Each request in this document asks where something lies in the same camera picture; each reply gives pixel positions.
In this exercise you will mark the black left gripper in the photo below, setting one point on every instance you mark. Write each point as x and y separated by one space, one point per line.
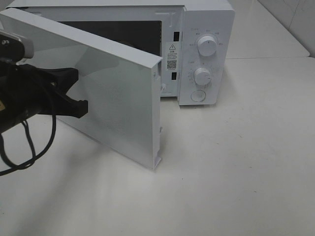
41 91

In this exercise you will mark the white microwave door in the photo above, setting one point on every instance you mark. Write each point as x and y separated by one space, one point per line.
120 83

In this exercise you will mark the round white door button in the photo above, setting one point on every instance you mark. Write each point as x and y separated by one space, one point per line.
198 96

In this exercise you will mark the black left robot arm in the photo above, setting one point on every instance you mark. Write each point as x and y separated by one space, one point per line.
5 122

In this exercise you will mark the white warning label sticker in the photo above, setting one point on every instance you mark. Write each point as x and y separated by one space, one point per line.
172 50

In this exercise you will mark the lower white timer knob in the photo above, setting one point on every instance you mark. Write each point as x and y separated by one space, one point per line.
202 76

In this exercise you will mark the white microwave oven body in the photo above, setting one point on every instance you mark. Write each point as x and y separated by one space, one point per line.
149 28

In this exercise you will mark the upper white power knob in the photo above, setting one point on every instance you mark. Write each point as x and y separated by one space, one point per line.
207 45

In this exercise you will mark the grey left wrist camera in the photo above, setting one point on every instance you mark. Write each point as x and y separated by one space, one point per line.
14 48

